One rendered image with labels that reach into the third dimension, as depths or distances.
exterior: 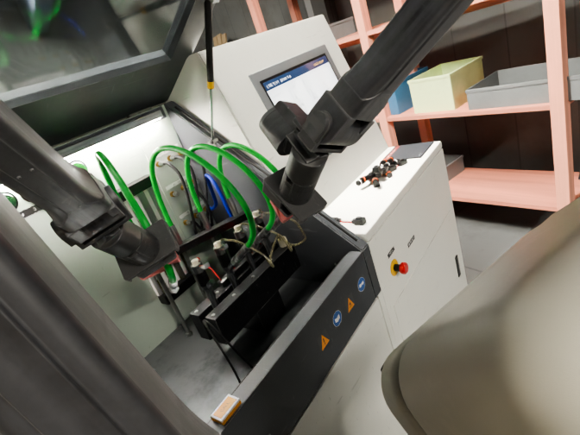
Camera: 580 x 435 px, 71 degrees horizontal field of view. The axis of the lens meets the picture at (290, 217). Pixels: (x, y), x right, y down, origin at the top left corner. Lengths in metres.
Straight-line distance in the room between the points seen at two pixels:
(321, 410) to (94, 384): 0.87
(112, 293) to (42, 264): 1.03
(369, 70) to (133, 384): 0.46
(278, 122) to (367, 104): 0.15
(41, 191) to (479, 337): 0.39
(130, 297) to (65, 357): 1.07
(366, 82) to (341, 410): 0.80
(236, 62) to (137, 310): 0.78
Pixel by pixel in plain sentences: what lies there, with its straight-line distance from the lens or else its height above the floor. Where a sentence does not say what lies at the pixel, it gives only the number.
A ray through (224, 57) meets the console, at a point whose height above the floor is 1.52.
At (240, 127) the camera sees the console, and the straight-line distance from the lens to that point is 1.19.
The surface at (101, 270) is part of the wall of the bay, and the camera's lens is 1.20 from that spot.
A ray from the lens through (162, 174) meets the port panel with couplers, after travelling 1.28.
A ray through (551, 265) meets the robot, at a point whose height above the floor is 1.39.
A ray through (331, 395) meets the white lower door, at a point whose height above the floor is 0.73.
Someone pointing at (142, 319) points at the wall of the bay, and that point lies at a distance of 1.28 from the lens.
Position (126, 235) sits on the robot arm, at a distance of 0.63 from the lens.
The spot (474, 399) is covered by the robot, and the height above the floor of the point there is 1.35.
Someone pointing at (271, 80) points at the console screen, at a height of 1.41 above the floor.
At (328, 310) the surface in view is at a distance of 0.98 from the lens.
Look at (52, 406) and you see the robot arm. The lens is 0.19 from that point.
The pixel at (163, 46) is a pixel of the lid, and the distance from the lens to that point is 1.17.
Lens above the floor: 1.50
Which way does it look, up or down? 22 degrees down
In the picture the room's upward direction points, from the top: 20 degrees counter-clockwise
